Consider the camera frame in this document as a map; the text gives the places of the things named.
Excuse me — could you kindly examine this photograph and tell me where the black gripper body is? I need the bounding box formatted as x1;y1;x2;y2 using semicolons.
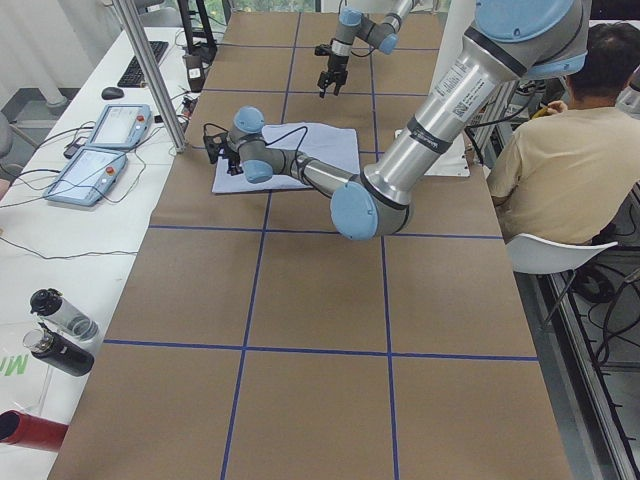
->
325;53;349;83
222;141;241;168

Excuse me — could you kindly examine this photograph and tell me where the blue striped button shirt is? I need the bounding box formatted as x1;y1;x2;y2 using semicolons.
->
212;122;360;194

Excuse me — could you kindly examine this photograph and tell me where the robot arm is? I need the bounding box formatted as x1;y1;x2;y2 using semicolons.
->
314;0;424;98
222;1;591;240

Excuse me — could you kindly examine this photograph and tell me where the black monitor stand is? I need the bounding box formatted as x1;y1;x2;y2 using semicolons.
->
177;0;218;65

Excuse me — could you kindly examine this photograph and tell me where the upper teach pendant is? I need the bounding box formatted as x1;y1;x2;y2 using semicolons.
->
85;104;153;151

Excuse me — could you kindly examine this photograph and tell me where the teach pendant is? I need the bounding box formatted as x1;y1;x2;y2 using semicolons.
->
85;104;153;151
42;147;127;207

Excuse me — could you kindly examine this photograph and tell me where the black keyboard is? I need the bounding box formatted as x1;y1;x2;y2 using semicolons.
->
117;40;171;89

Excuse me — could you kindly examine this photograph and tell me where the black computer mouse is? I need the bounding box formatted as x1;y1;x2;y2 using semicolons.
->
101;87;124;100

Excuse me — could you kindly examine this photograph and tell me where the lower teach pendant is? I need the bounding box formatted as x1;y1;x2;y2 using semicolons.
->
42;147;127;207

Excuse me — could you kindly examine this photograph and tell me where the clear water bottle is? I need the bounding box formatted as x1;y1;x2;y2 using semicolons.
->
30;288;99;341

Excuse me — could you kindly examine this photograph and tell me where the seated person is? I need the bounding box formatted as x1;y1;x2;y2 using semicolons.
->
487;22;639;245

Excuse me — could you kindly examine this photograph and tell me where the white plastic chair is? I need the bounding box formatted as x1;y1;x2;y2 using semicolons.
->
504;232;620;331

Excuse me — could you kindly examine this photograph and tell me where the black water bottle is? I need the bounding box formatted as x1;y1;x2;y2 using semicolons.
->
23;327;94;377

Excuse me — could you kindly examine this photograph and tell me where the red cylinder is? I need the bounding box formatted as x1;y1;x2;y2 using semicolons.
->
1;410;68;452

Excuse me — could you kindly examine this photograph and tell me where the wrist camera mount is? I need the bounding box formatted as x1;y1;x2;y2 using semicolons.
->
203;132;228;164
314;44;332;56

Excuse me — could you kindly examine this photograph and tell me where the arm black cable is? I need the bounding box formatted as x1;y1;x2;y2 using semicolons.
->
202;122;311;174

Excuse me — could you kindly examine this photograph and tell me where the pendant black cable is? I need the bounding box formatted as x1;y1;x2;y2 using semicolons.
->
0;124;166;261

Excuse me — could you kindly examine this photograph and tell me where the aluminium frame post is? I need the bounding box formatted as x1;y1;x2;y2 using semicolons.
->
112;0;186;154

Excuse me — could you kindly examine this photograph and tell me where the white pedestal column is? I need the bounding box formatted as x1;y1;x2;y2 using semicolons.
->
429;0;476;91

